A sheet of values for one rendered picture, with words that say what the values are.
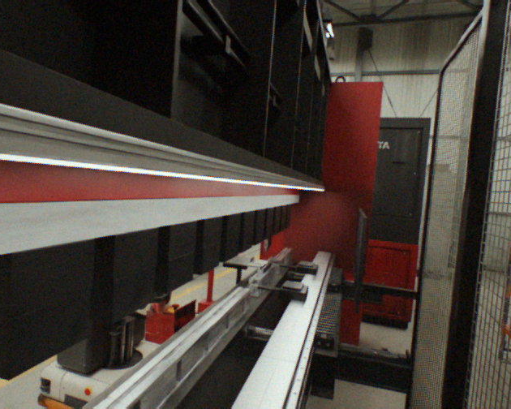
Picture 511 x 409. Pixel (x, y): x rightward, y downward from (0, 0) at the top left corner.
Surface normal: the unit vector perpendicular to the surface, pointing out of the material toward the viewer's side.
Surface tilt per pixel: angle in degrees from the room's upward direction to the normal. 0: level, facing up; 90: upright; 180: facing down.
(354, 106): 90
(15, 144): 90
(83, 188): 90
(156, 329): 90
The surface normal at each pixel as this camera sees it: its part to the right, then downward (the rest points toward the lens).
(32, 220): 0.96, 0.09
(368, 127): -0.26, 0.03
